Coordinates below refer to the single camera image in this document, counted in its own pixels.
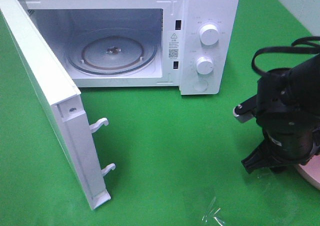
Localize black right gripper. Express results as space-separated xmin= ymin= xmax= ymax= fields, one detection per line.
xmin=241 ymin=127 xmax=320 ymax=174

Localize pink round plate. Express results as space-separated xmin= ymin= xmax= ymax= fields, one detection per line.
xmin=295 ymin=155 xmax=320 ymax=190

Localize round microwave door button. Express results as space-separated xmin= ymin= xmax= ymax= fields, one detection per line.
xmin=193 ymin=79 xmax=208 ymax=92

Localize white microwave knob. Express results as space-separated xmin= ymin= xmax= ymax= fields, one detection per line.
xmin=199 ymin=23 xmax=220 ymax=46
xmin=196 ymin=57 xmax=214 ymax=75

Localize white microwave door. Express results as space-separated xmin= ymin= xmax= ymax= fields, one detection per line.
xmin=0 ymin=0 xmax=116 ymax=210

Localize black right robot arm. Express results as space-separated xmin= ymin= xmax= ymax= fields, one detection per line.
xmin=233 ymin=55 xmax=320 ymax=173

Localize clear tape piece on table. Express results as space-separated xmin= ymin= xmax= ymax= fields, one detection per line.
xmin=201 ymin=202 xmax=226 ymax=226

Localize white microwave oven body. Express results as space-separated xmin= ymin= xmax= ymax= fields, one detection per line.
xmin=18 ymin=0 xmax=238 ymax=95

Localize glass microwave turntable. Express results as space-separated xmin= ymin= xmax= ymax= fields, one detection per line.
xmin=66 ymin=28 xmax=159 ymax=76

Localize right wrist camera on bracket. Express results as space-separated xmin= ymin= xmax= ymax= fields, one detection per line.
xmin=232 ymin=95 xmax=257 ymax=123

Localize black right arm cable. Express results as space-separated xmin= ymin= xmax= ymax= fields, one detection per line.
xmin=251 ymin=36 xmax=320 ymax=76

